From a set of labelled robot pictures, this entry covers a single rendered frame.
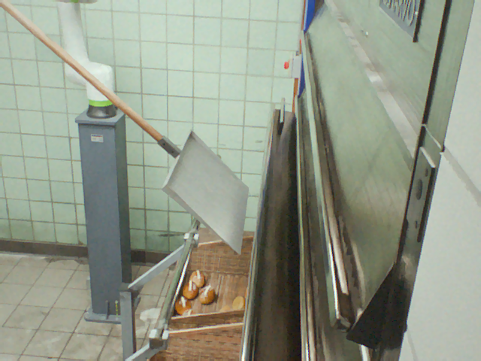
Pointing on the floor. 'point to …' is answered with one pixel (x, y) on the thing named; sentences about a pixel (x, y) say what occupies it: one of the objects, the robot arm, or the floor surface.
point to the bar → (160, 335)
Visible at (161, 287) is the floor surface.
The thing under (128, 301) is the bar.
